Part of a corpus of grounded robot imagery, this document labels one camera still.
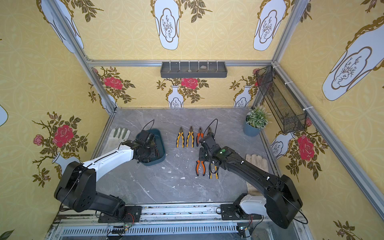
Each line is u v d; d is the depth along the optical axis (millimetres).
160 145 976
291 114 836
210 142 641
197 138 1029
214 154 616
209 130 1064
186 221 728
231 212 741
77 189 427
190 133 1056
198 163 901
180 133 1051
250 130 977
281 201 406
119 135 1037
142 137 707
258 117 943
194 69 909
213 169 663
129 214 732
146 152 753
